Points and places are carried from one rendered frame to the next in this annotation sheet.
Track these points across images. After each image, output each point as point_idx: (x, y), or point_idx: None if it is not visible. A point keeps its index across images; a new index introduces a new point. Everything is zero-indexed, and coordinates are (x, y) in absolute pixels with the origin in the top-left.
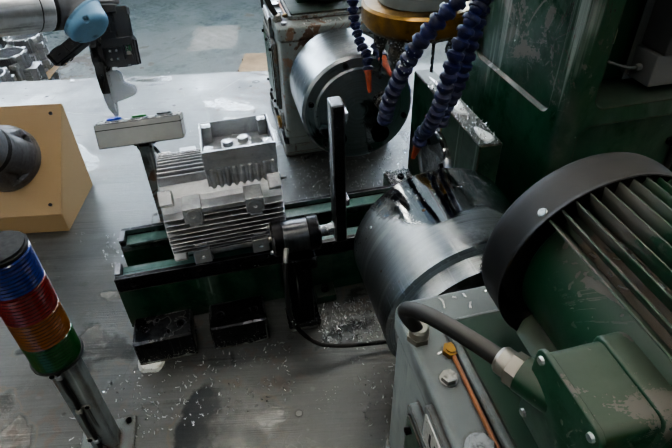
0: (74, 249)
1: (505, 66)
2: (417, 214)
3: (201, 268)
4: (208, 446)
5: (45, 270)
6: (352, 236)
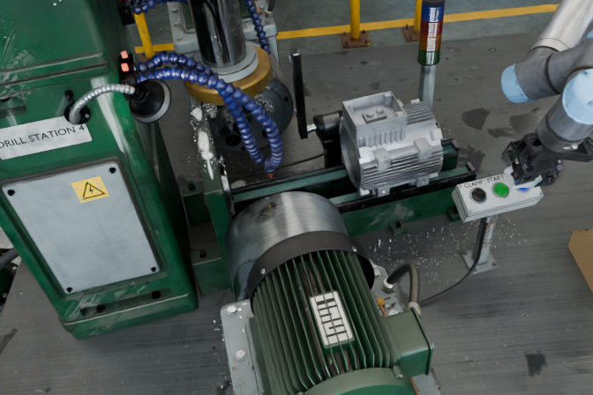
0: (544, 227)
1: (151, 148)
2: None
3: None
4: None
5: (551, 207)
6: (296, 175)
